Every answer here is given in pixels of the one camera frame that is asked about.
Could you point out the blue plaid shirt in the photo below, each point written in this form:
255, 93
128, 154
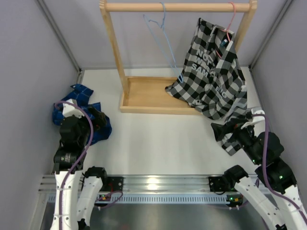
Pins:
81, 94

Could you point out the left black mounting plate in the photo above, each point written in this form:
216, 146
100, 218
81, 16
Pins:
114, 183

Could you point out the pink wire hanger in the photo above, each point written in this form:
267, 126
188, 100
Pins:
228, 29

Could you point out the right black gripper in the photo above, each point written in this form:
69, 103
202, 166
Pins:
220, 131

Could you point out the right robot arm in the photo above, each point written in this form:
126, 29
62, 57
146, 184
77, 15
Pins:
275, 194

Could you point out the right aluminium frame post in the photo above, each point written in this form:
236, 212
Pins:
281, 13

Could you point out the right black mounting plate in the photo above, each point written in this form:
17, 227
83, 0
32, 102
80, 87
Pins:
217, 185

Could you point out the perforated cable duct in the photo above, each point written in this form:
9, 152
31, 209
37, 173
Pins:
166, 199

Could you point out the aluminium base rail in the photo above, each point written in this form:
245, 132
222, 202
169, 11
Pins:
166, 184

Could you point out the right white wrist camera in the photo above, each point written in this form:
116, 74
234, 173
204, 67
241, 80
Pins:
254, 116

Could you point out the aluminium frame post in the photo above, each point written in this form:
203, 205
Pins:
56, 30
281, 13

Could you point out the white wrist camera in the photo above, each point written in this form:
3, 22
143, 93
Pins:
69, 110
254, 116

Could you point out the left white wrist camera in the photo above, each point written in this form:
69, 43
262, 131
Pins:
69, 110

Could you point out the left aluminium frame post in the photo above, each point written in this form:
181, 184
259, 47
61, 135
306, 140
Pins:
56, 30

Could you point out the black mounting plate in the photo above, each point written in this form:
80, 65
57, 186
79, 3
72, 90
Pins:
217, 185
114, 183

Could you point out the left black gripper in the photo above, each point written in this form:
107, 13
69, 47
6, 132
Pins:
99, 121

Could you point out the black white checkered shirt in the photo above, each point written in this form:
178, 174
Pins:
213, 82

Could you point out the wooden clothes rack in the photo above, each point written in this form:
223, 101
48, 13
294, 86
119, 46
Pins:
146, 95

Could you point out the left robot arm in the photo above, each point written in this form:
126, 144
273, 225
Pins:
76, 191

